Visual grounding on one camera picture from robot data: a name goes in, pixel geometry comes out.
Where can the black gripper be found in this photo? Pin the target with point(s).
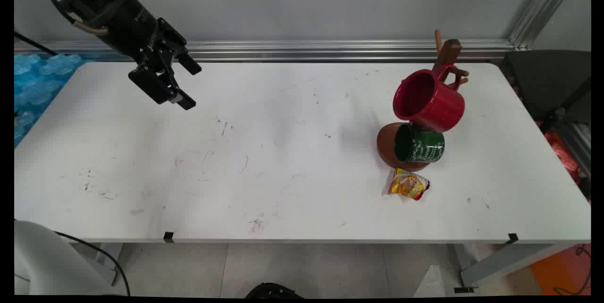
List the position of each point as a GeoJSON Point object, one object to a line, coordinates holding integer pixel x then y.
{"type": "Point", "coordinates": [118, 20]}

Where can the red ceramic mug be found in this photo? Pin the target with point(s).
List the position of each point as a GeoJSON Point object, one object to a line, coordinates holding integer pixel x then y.
{"type": "Point", "coordinates": [436, 105]}

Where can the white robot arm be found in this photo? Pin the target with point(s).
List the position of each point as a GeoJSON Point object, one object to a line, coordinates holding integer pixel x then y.
{"type": "Point", "coordinates": [47, 260]}

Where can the black tape marker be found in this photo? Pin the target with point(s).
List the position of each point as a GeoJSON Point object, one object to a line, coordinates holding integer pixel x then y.
{"type": "Point", "coordinates": [168, 236]}
{"type": "Point", "coordinates": [513, 238]}

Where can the grey table leg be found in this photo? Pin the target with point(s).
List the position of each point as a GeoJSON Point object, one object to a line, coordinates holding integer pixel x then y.
{"type": "Point", "coordinates": [505, 260]}
{"type": "Point", "coordinates": [106, 260]}

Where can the brown wooden mug tree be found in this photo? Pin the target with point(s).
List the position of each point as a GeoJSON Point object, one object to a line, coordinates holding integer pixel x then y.
{"type": "Point", "coordinates": [384, 147]}

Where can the black object on floor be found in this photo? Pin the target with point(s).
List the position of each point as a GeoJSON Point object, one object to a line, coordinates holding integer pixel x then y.
{"type": "Point", "coordinates": [273, 290]}

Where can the yellow red snack packet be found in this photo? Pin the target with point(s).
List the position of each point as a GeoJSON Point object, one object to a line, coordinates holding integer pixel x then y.
{"type": "Point", "coordinates": [408, 185]}

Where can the green mug with white script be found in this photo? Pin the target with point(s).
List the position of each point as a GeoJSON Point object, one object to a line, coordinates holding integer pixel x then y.
{"type": "Point", "coordinates": [424, 147]}

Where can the black chair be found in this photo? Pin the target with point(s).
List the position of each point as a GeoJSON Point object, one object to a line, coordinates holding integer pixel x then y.
{"type": "Point", "coordinates": [547, 81]}

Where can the red plastic bag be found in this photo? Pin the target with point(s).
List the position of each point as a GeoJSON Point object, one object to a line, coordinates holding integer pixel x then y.
{"type": "Point", "coordinates": [564, 154]}

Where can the orange floor mat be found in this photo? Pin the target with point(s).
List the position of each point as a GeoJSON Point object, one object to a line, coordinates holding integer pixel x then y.
{"type": "Point", "coordinates": [561, 272]}

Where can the horizontal aluminium rail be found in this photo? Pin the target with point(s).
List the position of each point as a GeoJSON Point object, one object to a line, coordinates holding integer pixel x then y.
{"type": "Point", "coordinates": [306, 50]}

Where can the slanted aluminium post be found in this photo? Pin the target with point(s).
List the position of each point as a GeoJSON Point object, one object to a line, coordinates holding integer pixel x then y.
{"type": "Point", "coordinates": [542, 8]}

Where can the aluminium side frame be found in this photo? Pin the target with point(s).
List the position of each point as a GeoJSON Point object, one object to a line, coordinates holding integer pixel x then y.
{"type": "Point", "coordinates": [578, 145]}

